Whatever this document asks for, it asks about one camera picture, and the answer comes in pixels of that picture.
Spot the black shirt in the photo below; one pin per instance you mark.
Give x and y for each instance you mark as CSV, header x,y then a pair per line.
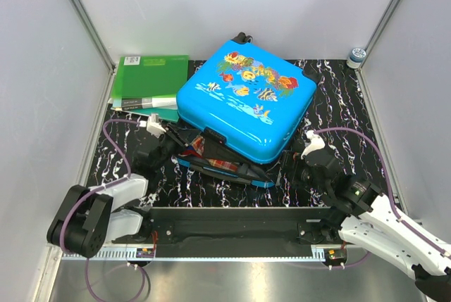
x,y
215,149

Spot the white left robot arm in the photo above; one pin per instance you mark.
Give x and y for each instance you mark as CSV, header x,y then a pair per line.
x,y
89,217

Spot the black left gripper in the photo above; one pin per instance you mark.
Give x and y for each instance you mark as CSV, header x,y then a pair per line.
x,y
176,136

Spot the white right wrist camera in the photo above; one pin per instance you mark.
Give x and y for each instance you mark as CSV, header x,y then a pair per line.
x,y
316,143

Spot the aluminium frame rail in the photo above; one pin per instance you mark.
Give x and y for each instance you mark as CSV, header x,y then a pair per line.
x,y
93,34

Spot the brown plaid shirt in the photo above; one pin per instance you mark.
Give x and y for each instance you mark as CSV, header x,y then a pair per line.
x,y
198,148

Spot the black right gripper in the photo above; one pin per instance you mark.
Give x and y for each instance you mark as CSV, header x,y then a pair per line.
x,y
292,160

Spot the green plastic folder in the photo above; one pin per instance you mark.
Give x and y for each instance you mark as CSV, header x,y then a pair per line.
x,y
147,76

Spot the blue capped bottle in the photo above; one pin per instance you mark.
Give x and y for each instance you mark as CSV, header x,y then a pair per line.
x,y
356,58

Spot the blue suitcase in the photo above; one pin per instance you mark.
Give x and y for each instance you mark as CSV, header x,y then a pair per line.
x,y
249,100

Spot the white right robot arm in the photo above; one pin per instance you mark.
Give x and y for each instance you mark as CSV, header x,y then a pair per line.
x,y
360,213

